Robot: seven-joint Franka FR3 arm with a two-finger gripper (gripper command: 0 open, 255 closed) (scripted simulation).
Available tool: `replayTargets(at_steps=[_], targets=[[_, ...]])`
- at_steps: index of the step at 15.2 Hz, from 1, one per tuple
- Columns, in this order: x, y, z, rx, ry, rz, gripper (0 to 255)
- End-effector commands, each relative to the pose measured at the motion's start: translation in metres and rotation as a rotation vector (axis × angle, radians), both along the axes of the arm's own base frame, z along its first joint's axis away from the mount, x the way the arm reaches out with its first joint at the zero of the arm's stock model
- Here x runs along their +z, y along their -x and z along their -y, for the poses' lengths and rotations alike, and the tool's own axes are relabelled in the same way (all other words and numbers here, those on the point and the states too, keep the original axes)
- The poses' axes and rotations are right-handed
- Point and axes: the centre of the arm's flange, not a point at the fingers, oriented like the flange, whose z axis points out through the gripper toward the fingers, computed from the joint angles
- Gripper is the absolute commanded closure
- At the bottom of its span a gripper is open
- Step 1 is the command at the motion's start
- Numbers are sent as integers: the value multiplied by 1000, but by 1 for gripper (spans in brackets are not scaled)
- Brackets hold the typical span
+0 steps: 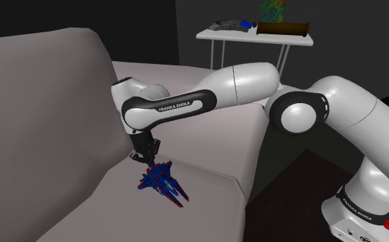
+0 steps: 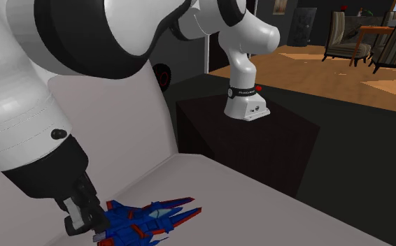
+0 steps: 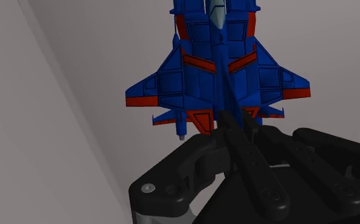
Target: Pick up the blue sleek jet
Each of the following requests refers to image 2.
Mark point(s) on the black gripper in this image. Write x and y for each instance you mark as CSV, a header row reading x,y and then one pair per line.
x,y
48,170

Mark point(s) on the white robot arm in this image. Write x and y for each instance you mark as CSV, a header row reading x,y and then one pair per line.
x,y
10,85

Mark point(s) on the blue and red toy jet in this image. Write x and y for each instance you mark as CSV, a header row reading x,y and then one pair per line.
x,y
143,221

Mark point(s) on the dark robot stand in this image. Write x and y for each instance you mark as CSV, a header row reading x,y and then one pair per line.
x,y
252,146

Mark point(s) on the dark cabinet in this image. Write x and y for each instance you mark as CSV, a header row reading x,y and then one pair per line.
x,y
302,27

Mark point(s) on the wooden side table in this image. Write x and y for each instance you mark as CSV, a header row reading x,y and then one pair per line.
x,y
375,30

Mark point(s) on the wall picture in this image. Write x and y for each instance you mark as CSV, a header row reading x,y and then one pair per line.
x,y
280,6

